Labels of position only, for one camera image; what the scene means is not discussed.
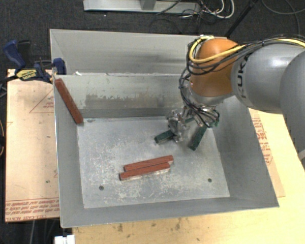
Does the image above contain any brown cardboard board red print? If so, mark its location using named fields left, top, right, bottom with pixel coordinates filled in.
left=5, top=68, right=286, bottom=223

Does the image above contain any grey metal bin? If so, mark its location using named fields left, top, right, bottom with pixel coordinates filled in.
left=49, top=28, right=280, bottom=229

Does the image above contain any dark green block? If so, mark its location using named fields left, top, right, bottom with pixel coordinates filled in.
left=188, top=124, right=209, bottom=151
left=154, top=116, right=195, bottom=144

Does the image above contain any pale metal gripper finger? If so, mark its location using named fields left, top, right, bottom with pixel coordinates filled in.
left=167, top=110, right=180, bottom=135
left=174, top=121, right=190, bottom=143

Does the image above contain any red-brown flat block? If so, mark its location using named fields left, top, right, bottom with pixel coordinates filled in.
left=118, top=162, right=171, bottom=181
left=123, top=155, right=174, bottom=172
left=54, top=78, right=84, bottom=125

